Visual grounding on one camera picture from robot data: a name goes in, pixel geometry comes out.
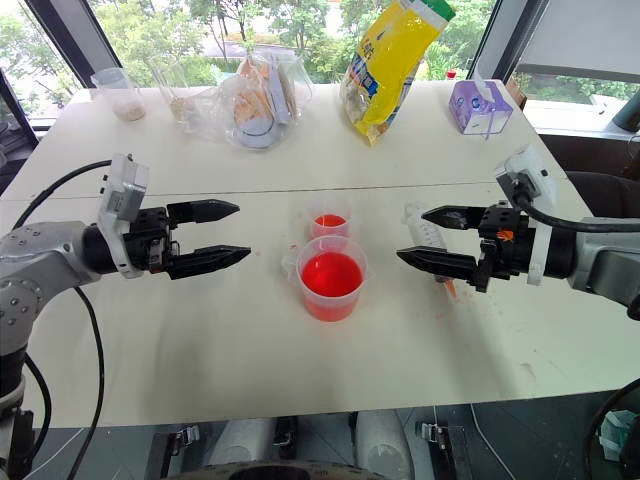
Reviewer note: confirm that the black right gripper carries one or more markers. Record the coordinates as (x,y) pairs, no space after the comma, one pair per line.
(505,245)

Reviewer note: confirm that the small cup with red liquid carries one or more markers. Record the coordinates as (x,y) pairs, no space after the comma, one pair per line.
(330,222)

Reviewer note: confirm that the green white box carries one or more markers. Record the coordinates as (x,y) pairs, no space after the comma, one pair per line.
(614,435)

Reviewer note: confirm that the white rounded robot leg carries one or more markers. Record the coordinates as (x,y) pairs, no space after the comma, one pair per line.
(242,442)
(382,445)

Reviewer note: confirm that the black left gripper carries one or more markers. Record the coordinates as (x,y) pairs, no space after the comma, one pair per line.
(150,240)

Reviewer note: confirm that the dark chair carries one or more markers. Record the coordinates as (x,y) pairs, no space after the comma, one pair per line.
(605,192)

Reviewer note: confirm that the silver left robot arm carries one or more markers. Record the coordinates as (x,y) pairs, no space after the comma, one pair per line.
(35,260)

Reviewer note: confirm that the clear cup with grains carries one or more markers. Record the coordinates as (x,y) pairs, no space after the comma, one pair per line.
(122,97)

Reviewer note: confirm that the yellow snack bag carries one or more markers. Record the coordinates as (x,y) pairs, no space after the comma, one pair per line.
(395,65)

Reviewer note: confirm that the purple tissue box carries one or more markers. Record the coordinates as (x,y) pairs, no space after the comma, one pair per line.
(475,107)

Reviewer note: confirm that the clear empty plastic cup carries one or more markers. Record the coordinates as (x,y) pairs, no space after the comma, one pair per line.
(175,95)

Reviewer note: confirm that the large cup with red liquid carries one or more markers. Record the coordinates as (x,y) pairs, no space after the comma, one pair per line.
(330,280)

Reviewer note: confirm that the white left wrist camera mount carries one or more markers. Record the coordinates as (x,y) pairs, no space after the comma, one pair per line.
(125,180)

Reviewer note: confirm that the clear plastic syringe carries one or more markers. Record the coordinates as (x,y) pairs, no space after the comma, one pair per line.
(431,235)

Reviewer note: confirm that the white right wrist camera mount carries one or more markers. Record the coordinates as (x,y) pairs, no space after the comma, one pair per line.
(542,185)

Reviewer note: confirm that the metal table bracket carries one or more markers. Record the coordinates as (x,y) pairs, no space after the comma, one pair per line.
(184,436)
(431,432)

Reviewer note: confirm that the clear plastic bag with items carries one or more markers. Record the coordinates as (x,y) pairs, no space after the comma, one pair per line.
(255,105)

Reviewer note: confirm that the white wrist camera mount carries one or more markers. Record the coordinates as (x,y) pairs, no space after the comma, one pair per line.
(125,180)
(542,185)

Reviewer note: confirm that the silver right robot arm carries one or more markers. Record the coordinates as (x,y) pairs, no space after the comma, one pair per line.
(605,265)

